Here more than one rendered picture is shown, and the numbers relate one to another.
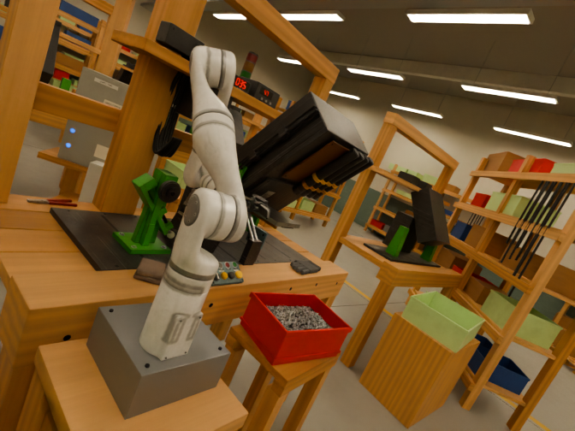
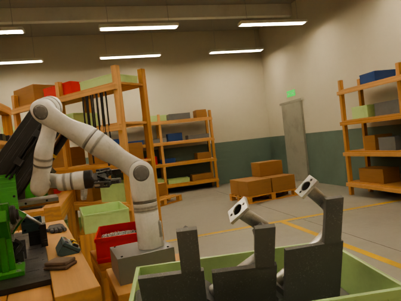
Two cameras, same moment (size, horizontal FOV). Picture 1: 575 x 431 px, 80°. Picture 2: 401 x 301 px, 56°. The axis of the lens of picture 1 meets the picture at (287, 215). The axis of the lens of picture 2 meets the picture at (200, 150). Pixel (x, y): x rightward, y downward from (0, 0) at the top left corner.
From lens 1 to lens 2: 128 cm
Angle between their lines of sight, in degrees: 59
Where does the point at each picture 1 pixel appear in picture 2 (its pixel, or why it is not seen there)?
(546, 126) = (11, 49)
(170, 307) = (156, 219)
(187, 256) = (153, 191)
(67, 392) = not seen: hidden behind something
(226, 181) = (127, 158)
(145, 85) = not seen: outside the picture
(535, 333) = not seen: hidden behind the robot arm
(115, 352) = (149, 260)
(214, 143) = (112, 144)
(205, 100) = (86, 126)
